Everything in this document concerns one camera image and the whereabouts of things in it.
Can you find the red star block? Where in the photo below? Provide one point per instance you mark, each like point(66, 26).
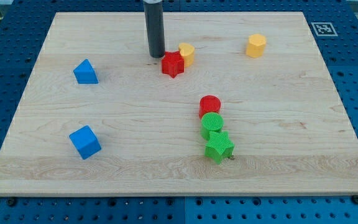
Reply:
point(172, 64)

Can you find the green star block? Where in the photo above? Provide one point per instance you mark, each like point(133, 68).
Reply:
point(219, 146)

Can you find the yellow heart block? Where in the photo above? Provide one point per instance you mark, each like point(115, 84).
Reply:
point(187, 52)

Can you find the red cylinder block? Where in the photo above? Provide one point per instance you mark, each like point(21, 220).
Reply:
point(209, 103)

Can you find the green cylinder block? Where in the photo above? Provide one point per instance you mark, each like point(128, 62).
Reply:
point(210, 122)

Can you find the wooden board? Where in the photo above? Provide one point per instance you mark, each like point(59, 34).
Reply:
point(291, 133)

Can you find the blue cube block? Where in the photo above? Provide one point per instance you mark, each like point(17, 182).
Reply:
point(85, 142)

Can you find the yellow hexagon block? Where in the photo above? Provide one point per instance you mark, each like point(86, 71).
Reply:
point(256, 45)

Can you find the blue triangle block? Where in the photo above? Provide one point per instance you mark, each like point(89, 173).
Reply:
point(85, 73)

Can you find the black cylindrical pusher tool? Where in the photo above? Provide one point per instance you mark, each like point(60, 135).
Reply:
point(155, 29)

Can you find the white fiducial marker tag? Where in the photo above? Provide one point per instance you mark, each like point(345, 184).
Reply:
point(324, 29)

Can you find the black bolt left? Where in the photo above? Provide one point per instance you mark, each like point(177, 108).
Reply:
point(11, 201)

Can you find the black bolt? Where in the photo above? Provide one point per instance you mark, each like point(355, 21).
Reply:
point(354, 199)
point(11, 201)

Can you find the black bolt right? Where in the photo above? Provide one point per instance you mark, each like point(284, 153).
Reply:
point(354, 199)

